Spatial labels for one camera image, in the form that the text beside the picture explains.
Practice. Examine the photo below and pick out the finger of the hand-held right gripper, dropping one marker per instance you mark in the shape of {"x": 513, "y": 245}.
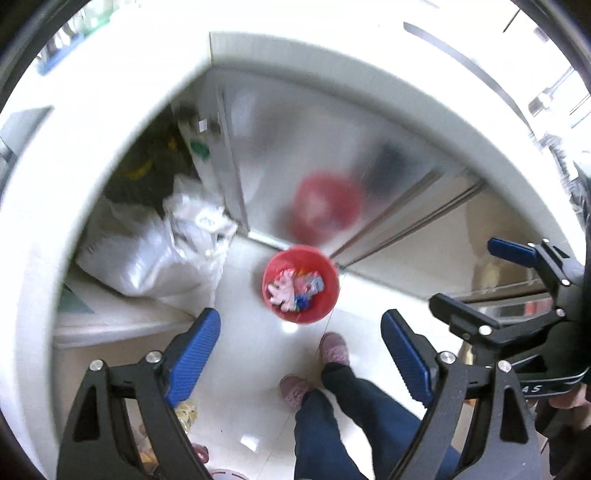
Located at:
{"x": 461, "y": 318}
{"x": 510, "y": 251}

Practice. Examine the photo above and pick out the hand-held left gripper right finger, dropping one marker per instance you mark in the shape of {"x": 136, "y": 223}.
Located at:
{"x": 408, "y": 355}

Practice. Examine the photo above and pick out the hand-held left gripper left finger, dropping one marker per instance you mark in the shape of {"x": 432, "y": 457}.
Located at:
{"x": 194, "y": 355}

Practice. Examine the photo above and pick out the red plastic bin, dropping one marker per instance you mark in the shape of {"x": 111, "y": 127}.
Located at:
{"x": 321, "y": 309}

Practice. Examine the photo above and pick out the blue wrapper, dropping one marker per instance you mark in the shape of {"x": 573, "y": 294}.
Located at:
{"x": 315, "y": 282}

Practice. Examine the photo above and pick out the person's right hand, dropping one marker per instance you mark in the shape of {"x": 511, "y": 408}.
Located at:
{"x": 572, "y": 397}

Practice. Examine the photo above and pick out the yellow patterned bag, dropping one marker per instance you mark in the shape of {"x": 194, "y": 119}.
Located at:
{"x": 185, "y": 413}

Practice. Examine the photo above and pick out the person's right leg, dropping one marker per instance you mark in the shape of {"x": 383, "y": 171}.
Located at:
{"x": 369, "y": 406}

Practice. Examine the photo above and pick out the person's leg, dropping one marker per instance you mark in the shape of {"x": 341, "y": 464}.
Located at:
{"x": 318, "y": 438}
{"x": 369, "y": 406}

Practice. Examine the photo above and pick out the person's right pink slipper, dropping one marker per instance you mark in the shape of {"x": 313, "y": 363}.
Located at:
{"x": 334, "y": 348}

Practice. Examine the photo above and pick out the person's pink slipper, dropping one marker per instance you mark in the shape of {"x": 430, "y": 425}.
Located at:
{"x": 293, "y": 390}
{"x": 334, "y": 348}

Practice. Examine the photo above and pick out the person's left pink slipper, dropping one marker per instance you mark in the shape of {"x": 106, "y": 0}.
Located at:
{"x": 293, "y": 390}

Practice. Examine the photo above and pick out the large white plastic bag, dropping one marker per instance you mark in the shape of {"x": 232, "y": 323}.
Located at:
{"x": 129, "y": 258}

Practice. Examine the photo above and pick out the person's left leg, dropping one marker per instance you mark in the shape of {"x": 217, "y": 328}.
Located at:
{"x": 318, "y": 438}

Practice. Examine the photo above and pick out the crumpled white plastic bag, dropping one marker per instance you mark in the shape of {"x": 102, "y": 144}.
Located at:
{"x": 201, "y": 217}

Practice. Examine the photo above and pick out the dark bag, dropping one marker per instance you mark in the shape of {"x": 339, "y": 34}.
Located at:
{"x": 138, "y": 170}

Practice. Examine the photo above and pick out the frosted cabinet door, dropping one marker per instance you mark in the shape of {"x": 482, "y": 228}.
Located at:
{"x": 277, "y": 138}

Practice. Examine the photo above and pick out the blue saucer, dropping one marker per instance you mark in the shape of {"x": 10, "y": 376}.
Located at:
{"x": 55, "y": 60}

